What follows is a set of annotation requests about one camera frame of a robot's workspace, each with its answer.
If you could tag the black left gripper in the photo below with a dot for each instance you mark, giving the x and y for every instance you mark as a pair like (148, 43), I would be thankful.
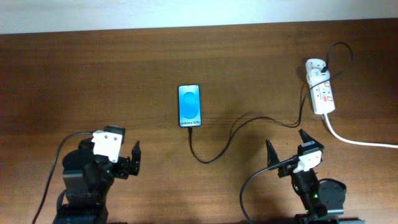
(125, 166)

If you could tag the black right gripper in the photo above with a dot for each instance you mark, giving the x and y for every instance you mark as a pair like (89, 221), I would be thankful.
(273, 158)

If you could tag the blue Samsung Galaxy smartphone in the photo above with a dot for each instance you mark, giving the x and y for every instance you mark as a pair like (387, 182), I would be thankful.
(189, 106)

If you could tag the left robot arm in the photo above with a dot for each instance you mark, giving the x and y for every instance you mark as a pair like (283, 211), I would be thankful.
(89, 172)

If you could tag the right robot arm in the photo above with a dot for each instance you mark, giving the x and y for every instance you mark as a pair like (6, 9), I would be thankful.
(322, 199)

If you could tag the white USB charger plug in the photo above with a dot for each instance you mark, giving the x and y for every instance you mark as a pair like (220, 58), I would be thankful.
(315, 75)

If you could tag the white power strip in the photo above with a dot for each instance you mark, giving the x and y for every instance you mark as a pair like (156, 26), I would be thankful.
(321, 93)

